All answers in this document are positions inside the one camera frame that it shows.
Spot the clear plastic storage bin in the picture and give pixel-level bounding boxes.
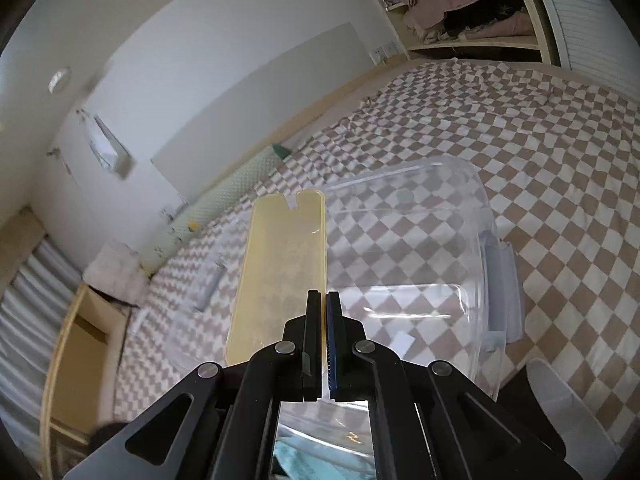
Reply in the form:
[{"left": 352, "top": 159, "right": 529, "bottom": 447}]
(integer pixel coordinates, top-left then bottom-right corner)
[{"left": 166, "top": 156, "right": 523, "bottom": 479}]

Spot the teal wet wipes pack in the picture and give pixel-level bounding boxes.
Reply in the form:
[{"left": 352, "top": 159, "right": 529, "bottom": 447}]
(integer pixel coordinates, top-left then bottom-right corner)
[{"left": 273, "top": 440, "right": 375, "bottom": 480}]

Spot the long green bolster pillow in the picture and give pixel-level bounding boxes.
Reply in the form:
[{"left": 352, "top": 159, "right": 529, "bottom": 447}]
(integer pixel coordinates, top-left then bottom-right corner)
[{"left": 139, "top": 143, "right": 292, "bottom": 276}]

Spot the checkered brown white bedspread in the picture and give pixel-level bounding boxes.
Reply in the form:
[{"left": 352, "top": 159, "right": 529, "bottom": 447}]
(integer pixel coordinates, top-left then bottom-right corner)
[{"left": 114, "top": 60, "right": 639, "bottom": 445}]

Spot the white fluffy pillow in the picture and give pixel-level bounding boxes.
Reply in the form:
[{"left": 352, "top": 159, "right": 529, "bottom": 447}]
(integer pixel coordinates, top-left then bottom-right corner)
[{"left": 82, "top": 242, "right": 150, "bottom": 307}]

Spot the grey headboard panel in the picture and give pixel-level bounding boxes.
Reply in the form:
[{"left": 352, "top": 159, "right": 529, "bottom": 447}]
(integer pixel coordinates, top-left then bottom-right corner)
[{"left": 152, "top": 23, "right": 372, "bottom": 200}]

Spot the wooden bedside shelf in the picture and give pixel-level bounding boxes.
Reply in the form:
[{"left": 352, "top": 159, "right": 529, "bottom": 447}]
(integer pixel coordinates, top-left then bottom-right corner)
[{"left": 40, "top": 283, "right": 129, "bottom": 479}]

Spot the grey striped curtain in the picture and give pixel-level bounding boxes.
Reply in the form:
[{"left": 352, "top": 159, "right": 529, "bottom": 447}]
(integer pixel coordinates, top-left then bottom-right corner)
[{"left": 1, "top": 238, "right": 81, "bottom": 467}]

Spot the wooden closet shelf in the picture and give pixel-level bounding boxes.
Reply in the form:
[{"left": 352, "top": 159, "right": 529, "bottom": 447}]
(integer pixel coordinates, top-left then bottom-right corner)
[{"left": 375, "top": 0, "right": 560, "bottom": 65}]

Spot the round ceiling lamp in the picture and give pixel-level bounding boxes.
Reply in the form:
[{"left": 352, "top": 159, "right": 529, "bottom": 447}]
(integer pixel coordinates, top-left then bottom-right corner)
[{"left": 48, "top": 66, "right": 72, "bottom": 94}]

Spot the pile of pink clothes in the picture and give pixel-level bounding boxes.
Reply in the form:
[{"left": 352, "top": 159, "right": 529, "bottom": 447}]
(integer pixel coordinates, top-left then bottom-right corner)
[{"left": 398, "top": 0, "right": 534, "bottom": 44}]

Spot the white slatted closet door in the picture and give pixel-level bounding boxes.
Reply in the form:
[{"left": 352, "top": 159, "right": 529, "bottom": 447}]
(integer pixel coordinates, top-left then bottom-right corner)
[{"left": 541, "top": 0, "right": 639, "bottom": 100}]

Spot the white bag on wall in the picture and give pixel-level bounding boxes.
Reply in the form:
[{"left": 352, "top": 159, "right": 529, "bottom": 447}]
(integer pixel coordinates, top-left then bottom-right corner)
[{"left": 76, "top": 108, "right": 134, "bottom": 180}]

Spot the wall power socket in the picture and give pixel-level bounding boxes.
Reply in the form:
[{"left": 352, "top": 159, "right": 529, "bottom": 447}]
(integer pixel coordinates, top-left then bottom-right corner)
[{"left": 369, "top": 41, "right": 398, "bottom": 65}]

